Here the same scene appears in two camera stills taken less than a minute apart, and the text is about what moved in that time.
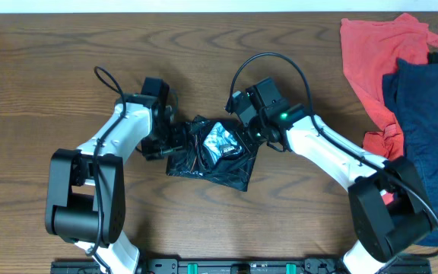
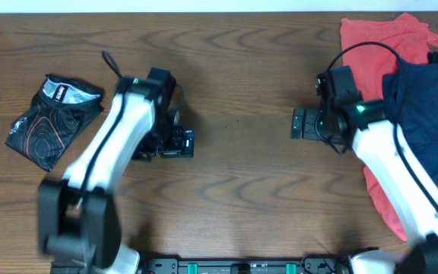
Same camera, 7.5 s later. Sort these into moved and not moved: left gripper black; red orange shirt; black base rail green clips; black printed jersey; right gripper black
Moved: black printed jersey; right gripper black
Not moved: red orange shirt; left gripper black; black base rail green clips
